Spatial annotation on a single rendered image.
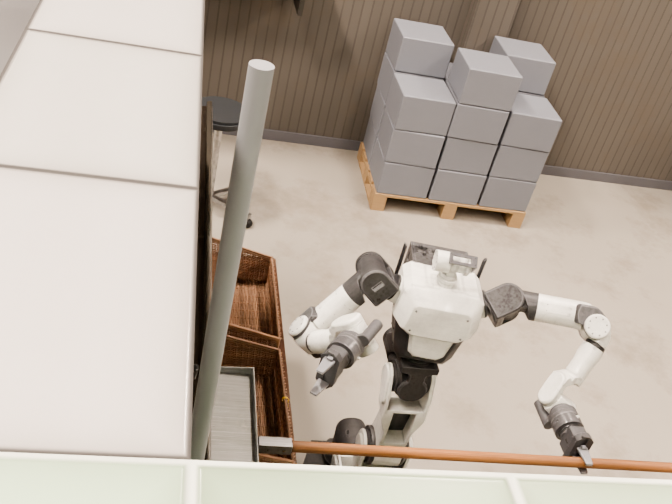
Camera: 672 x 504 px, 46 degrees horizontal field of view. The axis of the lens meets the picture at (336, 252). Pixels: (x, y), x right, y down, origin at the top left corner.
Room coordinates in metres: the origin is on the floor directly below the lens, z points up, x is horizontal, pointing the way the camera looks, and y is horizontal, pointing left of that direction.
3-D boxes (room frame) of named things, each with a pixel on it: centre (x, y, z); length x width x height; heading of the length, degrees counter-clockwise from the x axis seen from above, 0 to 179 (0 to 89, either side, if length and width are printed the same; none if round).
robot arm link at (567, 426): (1.75, -0.82, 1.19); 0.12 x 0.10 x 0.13; 15
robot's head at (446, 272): (2.04, -0.35, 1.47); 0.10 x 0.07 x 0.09; 97
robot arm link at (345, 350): (1.66, -0.08, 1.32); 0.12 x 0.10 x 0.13; 160
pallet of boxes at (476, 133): (5.26, -0.61, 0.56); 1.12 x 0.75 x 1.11; 104
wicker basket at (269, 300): (2.56, 0.42, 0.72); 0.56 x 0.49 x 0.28; 15
